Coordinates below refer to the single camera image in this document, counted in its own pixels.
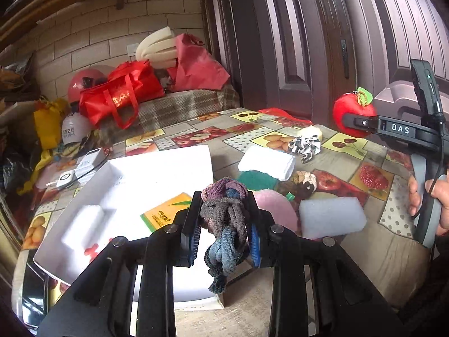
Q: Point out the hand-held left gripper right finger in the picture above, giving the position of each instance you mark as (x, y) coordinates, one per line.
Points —
(254, 242)

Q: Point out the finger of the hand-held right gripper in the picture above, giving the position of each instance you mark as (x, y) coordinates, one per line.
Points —
(361, 123)

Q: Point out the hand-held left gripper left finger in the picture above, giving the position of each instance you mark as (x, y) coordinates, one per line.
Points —
(194, 233)

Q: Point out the red apple plush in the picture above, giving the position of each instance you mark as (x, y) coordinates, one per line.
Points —
(350, 105)

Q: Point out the multicolour knitted scrunchie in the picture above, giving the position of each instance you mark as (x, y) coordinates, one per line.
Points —
(224, 217)

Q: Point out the yellow green packet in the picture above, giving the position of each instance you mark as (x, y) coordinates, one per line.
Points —
(165, 214)

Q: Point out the pink plush pad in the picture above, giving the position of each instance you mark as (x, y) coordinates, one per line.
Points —
(277, 210)

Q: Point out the green scouring sponge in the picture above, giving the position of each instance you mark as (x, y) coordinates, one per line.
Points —
(258, 181)

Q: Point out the black white spotted scrunchie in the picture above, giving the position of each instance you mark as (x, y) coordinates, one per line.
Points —
(305, 148)

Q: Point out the white cardboard box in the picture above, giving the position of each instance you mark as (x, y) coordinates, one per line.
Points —
(158, 175)

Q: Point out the brown floral scrunchie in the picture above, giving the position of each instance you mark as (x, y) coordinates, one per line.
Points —
(303, 182)

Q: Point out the person's right hand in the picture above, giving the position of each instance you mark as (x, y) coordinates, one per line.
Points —
(442, 203)

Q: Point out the flat red bag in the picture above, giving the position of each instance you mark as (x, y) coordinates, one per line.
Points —
(284, 114)

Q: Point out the folded white towel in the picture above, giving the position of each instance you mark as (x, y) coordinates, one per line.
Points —
(266, 163)

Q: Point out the large white foam block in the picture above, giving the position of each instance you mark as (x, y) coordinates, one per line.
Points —
(331, 217)

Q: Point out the fruit print tablecloth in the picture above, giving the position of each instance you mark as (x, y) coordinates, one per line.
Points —
(350, 263)

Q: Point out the small white foam block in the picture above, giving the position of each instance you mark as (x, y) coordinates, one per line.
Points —
(84, 224)

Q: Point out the brown panelled door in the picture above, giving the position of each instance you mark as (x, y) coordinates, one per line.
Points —
(287, 35)

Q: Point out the white charger box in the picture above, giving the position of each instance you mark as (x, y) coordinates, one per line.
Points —
(89, 163)

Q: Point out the plaid bench cover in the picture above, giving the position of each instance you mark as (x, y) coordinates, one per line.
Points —
(182, 107)

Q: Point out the white round device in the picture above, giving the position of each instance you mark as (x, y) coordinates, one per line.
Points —
(65, 178)

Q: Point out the dark cloth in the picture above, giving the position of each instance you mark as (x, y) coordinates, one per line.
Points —
(166, 80)

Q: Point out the red tote bag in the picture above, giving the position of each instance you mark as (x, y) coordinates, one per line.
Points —
(115, 98)

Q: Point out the white helmet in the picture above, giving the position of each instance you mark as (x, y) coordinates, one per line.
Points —
(75, 128)

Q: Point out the red cloth bag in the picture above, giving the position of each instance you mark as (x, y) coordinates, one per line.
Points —
(200, 66)

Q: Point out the yellow bag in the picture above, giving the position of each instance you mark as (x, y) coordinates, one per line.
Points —
(47, 123)

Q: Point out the cream foam strips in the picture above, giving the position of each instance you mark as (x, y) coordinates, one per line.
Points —
(156, 51)

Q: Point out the pink helmet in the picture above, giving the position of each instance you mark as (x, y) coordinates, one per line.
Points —
(79, 84)

